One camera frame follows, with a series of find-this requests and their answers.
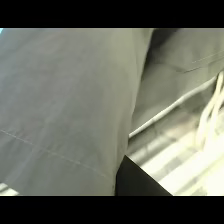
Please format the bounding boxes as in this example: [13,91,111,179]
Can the grey pants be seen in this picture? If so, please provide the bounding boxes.
[0,27,224,197]

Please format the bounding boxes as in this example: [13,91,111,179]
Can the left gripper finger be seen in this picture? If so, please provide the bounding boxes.
[114,154,173,197]

